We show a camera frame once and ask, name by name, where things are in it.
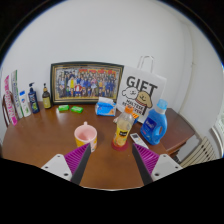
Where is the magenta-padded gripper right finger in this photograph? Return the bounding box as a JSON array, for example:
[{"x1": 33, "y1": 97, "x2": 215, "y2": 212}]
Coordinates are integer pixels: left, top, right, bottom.
[{"x1": 132, "y1": 143, "x2": 184, "y2": 186}]

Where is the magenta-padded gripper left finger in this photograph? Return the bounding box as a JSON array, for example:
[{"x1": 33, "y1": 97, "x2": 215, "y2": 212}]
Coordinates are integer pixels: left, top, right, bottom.
[{"x1": 41, "y1": 143, "x2": 92, "y2": 186}]

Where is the orange juice bottle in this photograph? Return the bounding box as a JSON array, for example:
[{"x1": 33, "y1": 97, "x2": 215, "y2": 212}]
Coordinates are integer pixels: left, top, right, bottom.
[{"x1": 112, "y1": 105, "x2": 135, "y2": 148}]

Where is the white remote control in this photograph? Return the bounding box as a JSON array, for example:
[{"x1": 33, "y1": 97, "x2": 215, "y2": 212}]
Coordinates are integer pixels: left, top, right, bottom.
[{"x1": 129, "y1": 132, "x2": 150, "y2": 150}]

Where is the pink and yellow mug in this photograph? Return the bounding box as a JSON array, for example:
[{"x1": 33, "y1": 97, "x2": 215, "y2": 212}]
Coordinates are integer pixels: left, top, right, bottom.
[{"x1": 73, "y1": 121, "x2": 99, "y2": 153}]

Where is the blue detergent bottle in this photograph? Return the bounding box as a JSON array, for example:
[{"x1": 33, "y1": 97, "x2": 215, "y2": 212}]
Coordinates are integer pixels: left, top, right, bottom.
[{"x1": 140, "y1": 98, "x2": 169, "y2": 146}]

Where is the flat round red coaster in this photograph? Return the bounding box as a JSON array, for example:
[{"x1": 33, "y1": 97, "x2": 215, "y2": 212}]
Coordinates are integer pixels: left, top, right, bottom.
[{"x1": 110, "y1": 139, "x2": 130, "y2": 152}]

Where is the brown wooden side table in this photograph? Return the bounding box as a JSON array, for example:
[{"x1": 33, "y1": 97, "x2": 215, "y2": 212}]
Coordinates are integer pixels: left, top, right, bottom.
[{"x1": 159, "y1": 107, "x2": 196, "y2": 156}]

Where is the white radiator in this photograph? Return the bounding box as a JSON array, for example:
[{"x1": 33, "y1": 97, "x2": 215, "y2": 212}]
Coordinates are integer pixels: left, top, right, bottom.
[{"x1": 179, "y1": 135, "x2": 219, "y2": 168}]

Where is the blue tissue pack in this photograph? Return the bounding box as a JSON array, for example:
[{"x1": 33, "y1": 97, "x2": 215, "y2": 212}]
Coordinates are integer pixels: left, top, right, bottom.
[{"x1": 94, "y1": 96, "x2": 118, "y2": 117}]

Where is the amber pump bottle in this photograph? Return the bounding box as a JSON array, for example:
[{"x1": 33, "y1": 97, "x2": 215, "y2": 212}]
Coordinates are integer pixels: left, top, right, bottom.
[{"x1": 41, "y1": 83, "x2": 52, "y2": 110}]

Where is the dark blue pump bottle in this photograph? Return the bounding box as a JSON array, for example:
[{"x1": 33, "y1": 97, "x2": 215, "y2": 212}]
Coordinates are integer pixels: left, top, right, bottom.
[{"x1": 27, "y1": 82, "x2": 41, "y2": 114}]

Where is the white shampoo bottle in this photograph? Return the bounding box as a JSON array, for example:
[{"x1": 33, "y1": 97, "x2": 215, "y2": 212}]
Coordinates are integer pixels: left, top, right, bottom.
[{"x1": 18, "y1": 90, "x2": 32, "y2": 118}]

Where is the white paper gift bag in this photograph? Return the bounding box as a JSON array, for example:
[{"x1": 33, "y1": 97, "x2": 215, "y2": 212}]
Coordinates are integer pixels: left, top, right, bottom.
[{"x1": 116, "y1": 55, "x2": 168, "y2": 124}]

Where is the framed group photo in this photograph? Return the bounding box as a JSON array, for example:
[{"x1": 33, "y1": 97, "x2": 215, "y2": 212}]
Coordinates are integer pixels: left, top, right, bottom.
[{"x1": 49, "y1": 61, "x2": 125, "y2": 106}]

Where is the pink shuttlecock tube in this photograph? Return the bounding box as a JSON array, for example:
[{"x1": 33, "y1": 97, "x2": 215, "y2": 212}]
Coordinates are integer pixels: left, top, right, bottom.
[{"x1": 3, "y1": 75, "x2": 18, "y2": 126}]

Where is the white shuttlecock tube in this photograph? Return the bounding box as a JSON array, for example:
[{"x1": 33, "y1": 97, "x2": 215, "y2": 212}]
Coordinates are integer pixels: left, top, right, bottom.
[{"x1": 10, "y1": 69, "x2": 24, "y2": 120}]

